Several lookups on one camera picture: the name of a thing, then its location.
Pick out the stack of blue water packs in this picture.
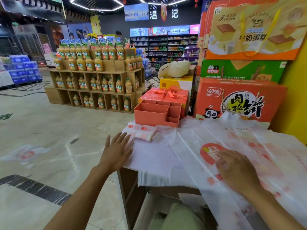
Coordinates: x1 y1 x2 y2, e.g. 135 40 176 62
8 55 43 85

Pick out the metal shopping cart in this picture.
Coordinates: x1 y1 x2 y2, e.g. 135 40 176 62
143 57 169 80

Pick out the person's right hand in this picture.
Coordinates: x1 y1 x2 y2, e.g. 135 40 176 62
215 150 262 197

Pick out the wide blue advert screen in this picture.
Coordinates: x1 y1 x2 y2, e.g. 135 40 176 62
168 25 190 36

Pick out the stack of white plastic bags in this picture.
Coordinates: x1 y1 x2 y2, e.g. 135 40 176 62
122 122 201 188

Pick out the yellow carton box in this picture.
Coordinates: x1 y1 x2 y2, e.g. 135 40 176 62
159 76 194 91

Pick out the purple gift box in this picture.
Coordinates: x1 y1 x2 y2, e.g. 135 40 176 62
184 45 200 58

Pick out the person's right forearm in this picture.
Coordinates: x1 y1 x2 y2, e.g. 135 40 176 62
242 186 305 230

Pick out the green biscuit carton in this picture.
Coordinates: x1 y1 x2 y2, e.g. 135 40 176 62
200 59 288 84

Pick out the large orange cake gift box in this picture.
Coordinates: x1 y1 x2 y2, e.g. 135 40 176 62
205 0 307 61

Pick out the large white red-printed plastic bag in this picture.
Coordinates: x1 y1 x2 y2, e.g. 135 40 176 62
163 112 307 230

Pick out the yellow poster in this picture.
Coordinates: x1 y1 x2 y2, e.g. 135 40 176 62
90 15 102 36

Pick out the large blue ceiling screen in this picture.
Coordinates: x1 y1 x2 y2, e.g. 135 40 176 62
124 3 149 22

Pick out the white plastic bag on floor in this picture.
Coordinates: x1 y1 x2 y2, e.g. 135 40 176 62
0 144 52 169

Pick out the red gift box with ribbon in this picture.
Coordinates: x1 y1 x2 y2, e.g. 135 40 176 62
138 87 190 119

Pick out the coral plastic desk organizer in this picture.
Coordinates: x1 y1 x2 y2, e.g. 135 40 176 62
134 100 182 128

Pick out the hexagonal ceiling light strip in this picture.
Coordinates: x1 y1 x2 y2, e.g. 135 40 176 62
69 0 124 11

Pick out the red and blue advert screen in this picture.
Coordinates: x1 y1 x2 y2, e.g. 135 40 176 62
148 26 168 36

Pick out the blue poster with people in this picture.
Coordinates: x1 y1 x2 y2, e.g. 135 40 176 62
67 22 93 40

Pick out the person's left hand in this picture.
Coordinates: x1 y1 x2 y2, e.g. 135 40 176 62
98 132 134 175

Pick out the folded white plastic bag bundle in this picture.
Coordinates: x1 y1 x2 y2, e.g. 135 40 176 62
133 125 158 142

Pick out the orange panda print carton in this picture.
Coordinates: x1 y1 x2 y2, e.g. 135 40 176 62
193 77 288 125

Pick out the wooden crate display stand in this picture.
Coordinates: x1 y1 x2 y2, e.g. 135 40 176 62
44 60 152 114

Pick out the display of orange juice bottles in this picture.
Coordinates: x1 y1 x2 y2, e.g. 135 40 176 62
53 38 144 112

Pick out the pale green cloth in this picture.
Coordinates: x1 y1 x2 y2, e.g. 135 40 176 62
148 203 205 230

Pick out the black drinks shelving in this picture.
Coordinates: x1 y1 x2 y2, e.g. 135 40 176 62
131 34 200 63

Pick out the red hanging sign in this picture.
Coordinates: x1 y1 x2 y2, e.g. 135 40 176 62
160 1 167 22

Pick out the person's left forearm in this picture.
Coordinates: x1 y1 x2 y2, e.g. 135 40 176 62
44 165 116 230

